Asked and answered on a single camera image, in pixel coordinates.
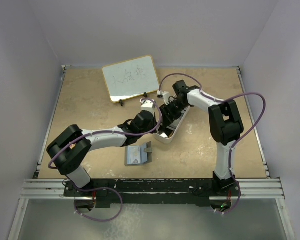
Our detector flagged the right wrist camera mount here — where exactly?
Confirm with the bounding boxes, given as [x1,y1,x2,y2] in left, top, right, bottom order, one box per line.
[157,90,171,105]

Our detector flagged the white VIP card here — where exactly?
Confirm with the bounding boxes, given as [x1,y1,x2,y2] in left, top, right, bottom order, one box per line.
[125,146,142,166]

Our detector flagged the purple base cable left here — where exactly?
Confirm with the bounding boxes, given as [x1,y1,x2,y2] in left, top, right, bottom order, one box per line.
[73,186,126,222]

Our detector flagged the grey card holder wallet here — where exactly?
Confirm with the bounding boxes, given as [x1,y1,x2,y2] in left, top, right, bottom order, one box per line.
[124,141,153,167]

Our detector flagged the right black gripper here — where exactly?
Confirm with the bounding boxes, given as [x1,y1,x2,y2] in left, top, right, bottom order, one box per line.
[159,100,189,129]

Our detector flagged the white oblong plastic tray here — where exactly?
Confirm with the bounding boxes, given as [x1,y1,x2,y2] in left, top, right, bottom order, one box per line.
[154,107,190,144]

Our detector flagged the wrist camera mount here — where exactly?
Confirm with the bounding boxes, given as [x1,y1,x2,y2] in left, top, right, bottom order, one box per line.
[140,98,156,112]
[157,90,171,105]

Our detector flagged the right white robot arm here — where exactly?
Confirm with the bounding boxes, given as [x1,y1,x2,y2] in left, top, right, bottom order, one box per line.
[157,80,244,196]

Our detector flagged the small whiteboard wooden frame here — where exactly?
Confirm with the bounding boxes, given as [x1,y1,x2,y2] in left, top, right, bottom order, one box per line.
[102,55,160,103]

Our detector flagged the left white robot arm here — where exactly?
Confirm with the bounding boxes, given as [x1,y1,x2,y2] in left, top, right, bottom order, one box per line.
[46,110,157,196]

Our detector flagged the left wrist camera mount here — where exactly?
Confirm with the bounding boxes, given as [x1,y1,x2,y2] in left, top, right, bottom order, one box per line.
[140,98,156,112]

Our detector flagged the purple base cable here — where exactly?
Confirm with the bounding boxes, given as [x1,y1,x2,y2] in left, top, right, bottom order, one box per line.
[73,186,126,222]
[213,181,243,216]

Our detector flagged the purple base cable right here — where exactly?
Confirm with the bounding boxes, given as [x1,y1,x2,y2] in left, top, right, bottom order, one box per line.
[213,181,243,216]

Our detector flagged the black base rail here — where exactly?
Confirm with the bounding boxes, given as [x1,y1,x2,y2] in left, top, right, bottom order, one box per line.
[61,178,241,209]

